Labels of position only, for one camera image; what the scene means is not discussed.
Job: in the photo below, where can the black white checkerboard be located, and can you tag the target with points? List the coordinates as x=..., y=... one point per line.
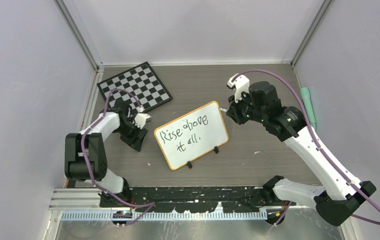
x=140, y=87

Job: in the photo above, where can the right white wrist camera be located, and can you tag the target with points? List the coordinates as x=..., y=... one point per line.
x=240, y=84

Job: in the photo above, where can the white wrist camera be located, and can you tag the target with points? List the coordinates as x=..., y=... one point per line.
x=240, y=84
x=141, y=119

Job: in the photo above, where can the yellow framed whiteboard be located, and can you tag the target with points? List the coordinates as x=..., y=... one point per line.
x=192, y=135

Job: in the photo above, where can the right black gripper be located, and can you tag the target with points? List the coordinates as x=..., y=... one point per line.
x=234, y=110

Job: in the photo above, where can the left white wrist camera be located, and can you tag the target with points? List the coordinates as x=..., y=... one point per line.
x=141, y=119

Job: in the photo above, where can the mint green microphone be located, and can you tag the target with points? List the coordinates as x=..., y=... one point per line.
x=306, y=97

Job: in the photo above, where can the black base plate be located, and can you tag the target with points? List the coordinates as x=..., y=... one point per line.
x=203, y=199

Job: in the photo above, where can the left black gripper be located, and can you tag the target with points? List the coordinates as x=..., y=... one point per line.
x=135, y=142

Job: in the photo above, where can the aluminium frame rail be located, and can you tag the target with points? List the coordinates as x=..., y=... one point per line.
x=84, y=203

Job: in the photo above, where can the black whiteboard foot left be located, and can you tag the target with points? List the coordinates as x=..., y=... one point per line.
x=189, y=165

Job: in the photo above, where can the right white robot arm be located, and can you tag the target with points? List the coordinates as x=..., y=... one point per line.
x=334, y=200

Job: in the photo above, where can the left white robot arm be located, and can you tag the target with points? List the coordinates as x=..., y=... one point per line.
x=85, y=158

